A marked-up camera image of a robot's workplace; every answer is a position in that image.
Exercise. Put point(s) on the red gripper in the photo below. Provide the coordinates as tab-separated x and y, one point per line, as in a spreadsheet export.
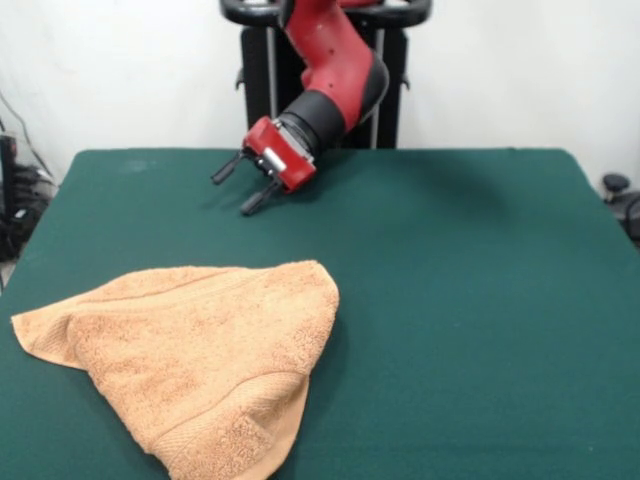
285	160

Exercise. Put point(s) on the peach terry towel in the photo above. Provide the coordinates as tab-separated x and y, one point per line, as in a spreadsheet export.
200	360

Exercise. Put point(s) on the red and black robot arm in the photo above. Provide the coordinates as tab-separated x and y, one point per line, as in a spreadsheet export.
340	70

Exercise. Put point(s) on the red robot base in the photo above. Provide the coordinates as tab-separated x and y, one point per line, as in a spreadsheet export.
360	2

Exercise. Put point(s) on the black bag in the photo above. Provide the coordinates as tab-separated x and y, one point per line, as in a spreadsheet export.
15	235

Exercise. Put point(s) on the black box with red mark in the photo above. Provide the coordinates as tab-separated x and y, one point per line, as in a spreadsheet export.
7	170

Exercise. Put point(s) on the dark green table cloth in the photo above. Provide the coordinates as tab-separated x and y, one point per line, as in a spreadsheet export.
475	300

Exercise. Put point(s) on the black office chair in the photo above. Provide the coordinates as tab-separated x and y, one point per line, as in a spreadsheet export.
616	182

